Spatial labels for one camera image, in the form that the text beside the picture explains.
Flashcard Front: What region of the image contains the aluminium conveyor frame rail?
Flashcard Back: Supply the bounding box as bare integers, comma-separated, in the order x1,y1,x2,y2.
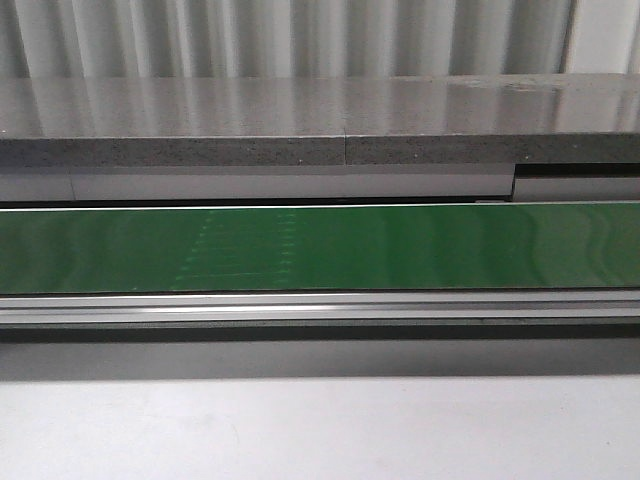
1,289,639,328

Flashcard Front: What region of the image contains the grey speckled stone counter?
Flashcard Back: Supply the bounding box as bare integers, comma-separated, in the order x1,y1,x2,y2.
1,74,639,168

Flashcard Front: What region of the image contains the green conveyor belt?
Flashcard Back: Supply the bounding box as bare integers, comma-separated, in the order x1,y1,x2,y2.
1,202,639,295

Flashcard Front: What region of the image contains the white pleated curtain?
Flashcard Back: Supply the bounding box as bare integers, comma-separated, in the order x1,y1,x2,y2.
0,0,640,80

